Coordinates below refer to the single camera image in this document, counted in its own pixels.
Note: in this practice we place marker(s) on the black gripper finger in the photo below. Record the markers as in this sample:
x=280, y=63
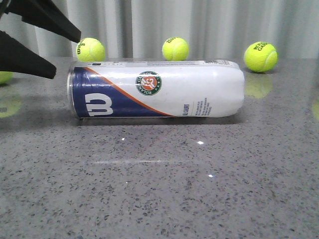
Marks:
x=44, y=14
x=15, y=57

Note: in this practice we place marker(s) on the white blue tennis ball can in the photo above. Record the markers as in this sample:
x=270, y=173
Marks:
x=118, y=89

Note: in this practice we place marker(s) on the far left yellow tennis ball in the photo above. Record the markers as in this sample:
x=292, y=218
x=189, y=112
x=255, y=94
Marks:
x=5, y=76

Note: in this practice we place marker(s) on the yellow Wilson tennis ball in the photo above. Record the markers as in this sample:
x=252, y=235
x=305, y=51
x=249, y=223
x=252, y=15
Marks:
x=90, y=49

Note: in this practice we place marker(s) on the centre yellow tennis ball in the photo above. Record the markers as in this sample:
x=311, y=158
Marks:
x=175, y=49

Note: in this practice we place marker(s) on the right yellow tennis ball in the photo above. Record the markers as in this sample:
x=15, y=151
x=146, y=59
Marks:
x=260, y=57

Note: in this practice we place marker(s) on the grey pleated curtain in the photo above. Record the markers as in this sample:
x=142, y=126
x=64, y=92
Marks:
x=213, y=28

